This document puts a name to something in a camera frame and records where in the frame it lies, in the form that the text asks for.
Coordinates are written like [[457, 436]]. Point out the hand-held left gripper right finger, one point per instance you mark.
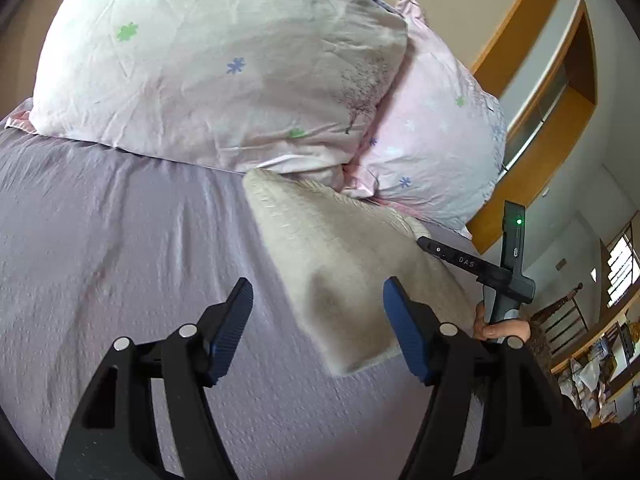
[[404, 330]]

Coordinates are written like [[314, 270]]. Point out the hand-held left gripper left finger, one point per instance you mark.
[[231, 330]]

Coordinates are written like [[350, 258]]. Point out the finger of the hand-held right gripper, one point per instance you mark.
[[450, 256]]

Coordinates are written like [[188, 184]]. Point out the beige knitted cloth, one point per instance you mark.
[[340, 260]]

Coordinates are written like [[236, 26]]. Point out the person's right forearm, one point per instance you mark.
[[542, 350]]

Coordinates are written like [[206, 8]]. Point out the person's right hand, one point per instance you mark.
[[505, 330]]

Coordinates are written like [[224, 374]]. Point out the wooden chair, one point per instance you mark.
[[562, 317]]

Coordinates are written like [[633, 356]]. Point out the barred window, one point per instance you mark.
[[622, 272]]

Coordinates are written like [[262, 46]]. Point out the pink floral pillow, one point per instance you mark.
[[435, 145]]

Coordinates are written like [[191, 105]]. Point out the cluttered wooden shelf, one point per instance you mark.
[[600, 365]]

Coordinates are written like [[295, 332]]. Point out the lilac bed sheet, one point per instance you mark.
[[110, 240]]

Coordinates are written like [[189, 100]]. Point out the large pale floral pillow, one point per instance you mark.
[[210, 60]]

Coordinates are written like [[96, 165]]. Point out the orange wooden frame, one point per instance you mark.
[[565, 135]]

